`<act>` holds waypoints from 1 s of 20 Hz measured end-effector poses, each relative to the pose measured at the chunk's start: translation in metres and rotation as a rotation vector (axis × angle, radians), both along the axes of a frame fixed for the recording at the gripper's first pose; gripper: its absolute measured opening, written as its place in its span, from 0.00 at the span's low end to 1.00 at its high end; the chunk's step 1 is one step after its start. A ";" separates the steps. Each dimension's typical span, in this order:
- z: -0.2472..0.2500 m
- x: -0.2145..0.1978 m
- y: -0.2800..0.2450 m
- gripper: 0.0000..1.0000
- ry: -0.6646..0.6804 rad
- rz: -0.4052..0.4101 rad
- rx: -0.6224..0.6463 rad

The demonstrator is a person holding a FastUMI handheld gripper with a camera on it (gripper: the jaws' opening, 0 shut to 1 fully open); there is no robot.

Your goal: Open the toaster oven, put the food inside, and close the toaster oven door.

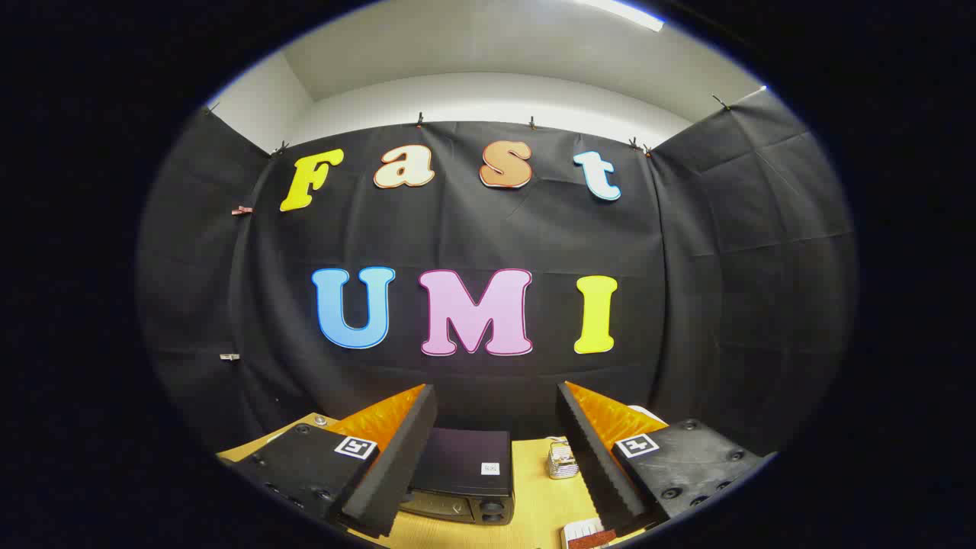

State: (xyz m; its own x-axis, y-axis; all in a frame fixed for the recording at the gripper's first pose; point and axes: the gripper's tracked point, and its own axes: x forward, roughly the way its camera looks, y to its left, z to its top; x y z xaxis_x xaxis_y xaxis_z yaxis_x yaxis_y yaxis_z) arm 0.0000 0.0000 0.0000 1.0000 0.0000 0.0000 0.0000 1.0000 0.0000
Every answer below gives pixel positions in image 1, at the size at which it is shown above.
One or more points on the reddish brown meat strip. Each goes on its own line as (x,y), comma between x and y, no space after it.
(596,540)

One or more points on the black toaster oven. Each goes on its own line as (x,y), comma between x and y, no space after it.
(465,457)

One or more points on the black backdrop cloth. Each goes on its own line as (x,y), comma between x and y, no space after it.
(473,229)

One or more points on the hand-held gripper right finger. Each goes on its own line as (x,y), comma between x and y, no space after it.
(598,473)

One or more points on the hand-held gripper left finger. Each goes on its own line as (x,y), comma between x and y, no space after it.
(396,473)

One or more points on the white rectangular dish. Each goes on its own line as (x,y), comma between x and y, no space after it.
(579,528)

